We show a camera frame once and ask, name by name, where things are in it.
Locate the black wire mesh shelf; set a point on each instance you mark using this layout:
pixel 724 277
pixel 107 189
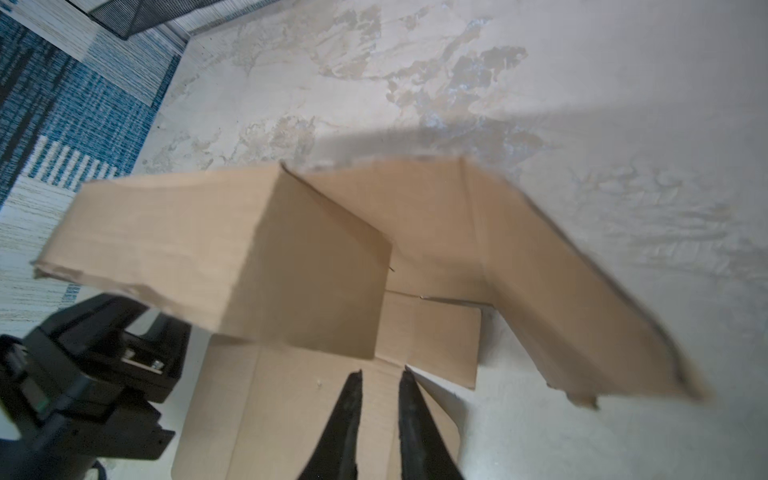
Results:
pixel 125 18

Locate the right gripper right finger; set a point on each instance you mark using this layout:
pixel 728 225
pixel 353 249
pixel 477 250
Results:
pixel 423 453

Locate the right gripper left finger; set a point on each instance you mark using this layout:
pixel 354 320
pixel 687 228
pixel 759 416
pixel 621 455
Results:
pixel 335 454

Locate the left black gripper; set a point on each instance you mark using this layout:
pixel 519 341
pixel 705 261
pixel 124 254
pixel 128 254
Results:
pixel 79 388

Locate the brown cardboard box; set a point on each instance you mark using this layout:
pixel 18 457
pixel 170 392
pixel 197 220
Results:
pixel 304 278

